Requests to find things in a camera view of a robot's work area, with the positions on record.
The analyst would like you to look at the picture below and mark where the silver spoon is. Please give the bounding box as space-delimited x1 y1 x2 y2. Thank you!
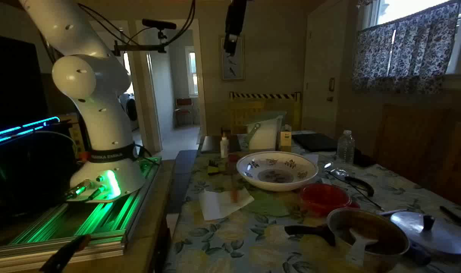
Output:
322 160 352 180

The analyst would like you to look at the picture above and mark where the white floral bowl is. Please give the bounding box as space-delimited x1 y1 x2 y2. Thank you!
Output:
235 148 322 194

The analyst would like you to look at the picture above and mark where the aluminium rail base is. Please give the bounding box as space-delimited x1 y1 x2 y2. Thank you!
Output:
0 156 164 264

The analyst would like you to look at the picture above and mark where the small white bottle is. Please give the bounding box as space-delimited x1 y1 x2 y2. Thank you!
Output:
219 132 231 159

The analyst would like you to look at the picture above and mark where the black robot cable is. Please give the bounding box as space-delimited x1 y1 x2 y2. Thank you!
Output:
78 0 199 51

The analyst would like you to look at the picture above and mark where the orange stick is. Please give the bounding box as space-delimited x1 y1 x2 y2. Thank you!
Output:
229 168 242 203

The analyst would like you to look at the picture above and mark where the black looped cord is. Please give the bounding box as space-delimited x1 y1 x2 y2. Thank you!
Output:
342 173 387 210

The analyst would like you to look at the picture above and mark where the silver pot with black handle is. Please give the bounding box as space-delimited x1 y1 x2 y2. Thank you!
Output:
284 206 413 273

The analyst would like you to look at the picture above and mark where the bird wall picture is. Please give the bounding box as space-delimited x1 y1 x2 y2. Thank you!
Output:
220 35 246 82

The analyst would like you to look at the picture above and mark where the yellow chair with striped tape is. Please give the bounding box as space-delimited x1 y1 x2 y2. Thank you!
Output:
229 89 304 135

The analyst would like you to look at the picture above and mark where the white paper napkin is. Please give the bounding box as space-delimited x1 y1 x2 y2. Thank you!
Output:
198 186 257 223

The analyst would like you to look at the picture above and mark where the white plastic spoon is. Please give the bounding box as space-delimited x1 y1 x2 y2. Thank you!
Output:
343 229 381 270

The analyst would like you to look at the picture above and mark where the small black pouch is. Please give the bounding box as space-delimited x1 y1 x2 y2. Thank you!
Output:
352 148 378 169

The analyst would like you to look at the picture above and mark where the white washing machine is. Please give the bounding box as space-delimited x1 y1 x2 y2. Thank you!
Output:
120 89 140 133

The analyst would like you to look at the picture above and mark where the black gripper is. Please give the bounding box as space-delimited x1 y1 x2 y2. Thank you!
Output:
223 0 249 57

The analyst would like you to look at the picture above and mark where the floral patterned curtain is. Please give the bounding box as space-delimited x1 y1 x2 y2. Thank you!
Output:
352 0 461 95

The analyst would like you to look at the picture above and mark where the large black pouch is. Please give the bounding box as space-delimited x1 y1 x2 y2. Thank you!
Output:
290 132 340 153

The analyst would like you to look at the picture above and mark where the small yellow label box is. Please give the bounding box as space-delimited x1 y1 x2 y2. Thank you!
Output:
278 124 295 151

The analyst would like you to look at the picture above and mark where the clear water bottle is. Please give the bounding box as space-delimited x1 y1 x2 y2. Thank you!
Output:
336 129 357 165

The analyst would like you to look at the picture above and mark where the floral lemon tablecloth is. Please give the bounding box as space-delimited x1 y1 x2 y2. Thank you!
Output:
164 142 461 273

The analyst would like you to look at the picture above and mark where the black monitor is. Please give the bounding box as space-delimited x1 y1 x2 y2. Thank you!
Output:
0 31 53 135

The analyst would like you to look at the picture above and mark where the cyan LED strip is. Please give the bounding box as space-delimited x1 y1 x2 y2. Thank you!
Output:
0 115 63 148

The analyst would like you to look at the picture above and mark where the white door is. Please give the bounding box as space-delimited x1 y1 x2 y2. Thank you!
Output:
301 0 351 138

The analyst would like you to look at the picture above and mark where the black pen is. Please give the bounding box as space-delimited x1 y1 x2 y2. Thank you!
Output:
439 203 461 230

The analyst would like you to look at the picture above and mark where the small dark yellow item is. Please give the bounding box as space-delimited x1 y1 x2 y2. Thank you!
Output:
205 156 228 177

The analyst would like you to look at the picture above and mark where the clamp with dark handle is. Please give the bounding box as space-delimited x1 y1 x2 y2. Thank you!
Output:
38 233 93 273

